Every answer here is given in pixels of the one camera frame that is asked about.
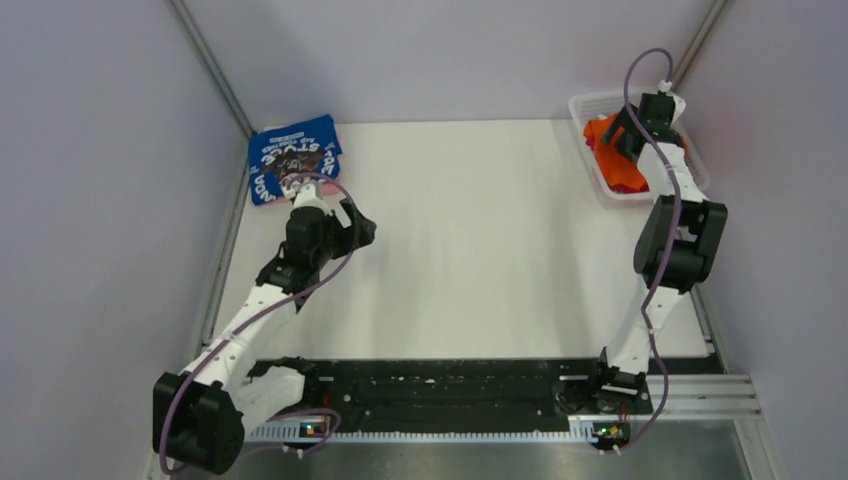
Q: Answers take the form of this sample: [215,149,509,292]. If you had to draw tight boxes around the orange t shirt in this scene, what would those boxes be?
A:
[583,117,649,187]

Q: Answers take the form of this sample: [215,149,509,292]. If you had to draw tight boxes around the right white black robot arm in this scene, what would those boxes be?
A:
[556,91,728,415]

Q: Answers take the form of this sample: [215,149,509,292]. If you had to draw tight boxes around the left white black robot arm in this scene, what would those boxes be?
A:
[152,198,377,475]

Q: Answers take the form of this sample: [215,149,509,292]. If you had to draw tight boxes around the white plastic basket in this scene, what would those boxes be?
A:
[568,89,711,206]

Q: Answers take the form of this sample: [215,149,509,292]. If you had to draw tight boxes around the magenta t shirt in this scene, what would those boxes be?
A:
[608,184,650,195]

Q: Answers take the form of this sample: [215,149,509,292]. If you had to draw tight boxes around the folded blue printed t shirt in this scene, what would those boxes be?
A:
[248,114,343,206]

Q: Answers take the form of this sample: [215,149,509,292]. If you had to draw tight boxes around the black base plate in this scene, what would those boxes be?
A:
[248,357,723,439]

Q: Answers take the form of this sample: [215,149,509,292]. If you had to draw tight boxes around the aluminium rail frame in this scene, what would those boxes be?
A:
[240,375,759,454]

